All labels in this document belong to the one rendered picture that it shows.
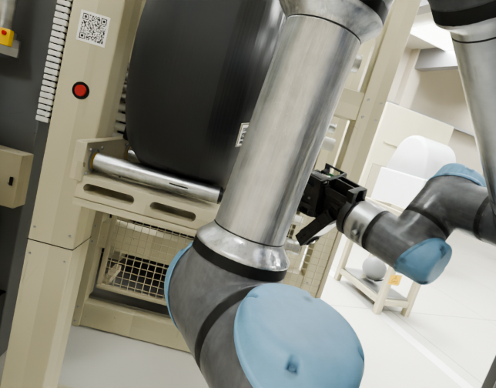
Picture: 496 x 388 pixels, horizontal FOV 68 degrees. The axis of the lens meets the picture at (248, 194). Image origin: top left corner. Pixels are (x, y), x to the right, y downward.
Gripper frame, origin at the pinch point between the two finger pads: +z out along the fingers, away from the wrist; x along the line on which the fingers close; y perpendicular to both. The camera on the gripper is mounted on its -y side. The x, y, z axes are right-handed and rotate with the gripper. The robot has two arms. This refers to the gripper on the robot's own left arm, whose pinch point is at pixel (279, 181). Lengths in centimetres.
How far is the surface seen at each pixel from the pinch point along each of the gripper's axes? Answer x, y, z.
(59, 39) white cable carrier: 26, 19, 61
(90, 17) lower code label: 19, 25, 57
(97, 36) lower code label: 19, 21, 55
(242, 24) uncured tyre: 0.2, 28.5, 17.3
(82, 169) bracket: 30.2, -7.3, 37.4
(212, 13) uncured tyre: 4.9, 29.9, 21.6
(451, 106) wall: -869, -161, 344
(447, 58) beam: -713, -44, 316
